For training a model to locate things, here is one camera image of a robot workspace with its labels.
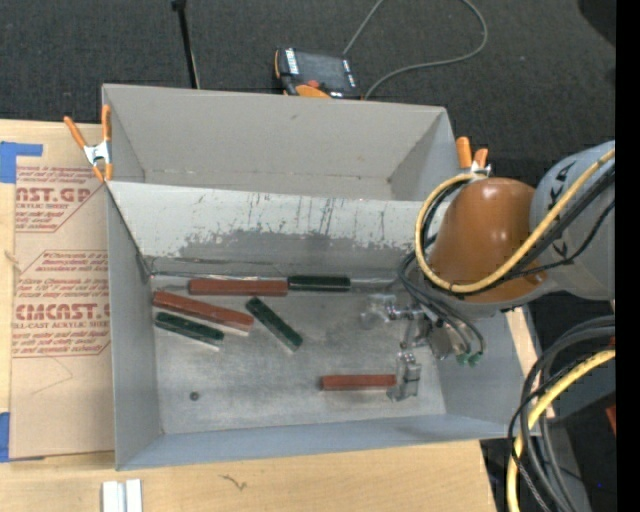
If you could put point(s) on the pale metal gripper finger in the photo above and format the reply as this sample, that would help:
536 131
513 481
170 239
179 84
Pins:
376 311
407 377

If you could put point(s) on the red-brown flat block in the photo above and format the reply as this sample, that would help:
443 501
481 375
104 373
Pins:
200 310
357 382
237 287

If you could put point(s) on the dark green flat block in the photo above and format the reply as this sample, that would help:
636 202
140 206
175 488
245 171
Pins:
320 283
190 330
274 324

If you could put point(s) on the grey metal bin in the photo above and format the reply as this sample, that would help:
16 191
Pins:
300 370

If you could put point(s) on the brown cardboard board red print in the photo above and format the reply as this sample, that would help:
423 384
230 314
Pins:
60 380

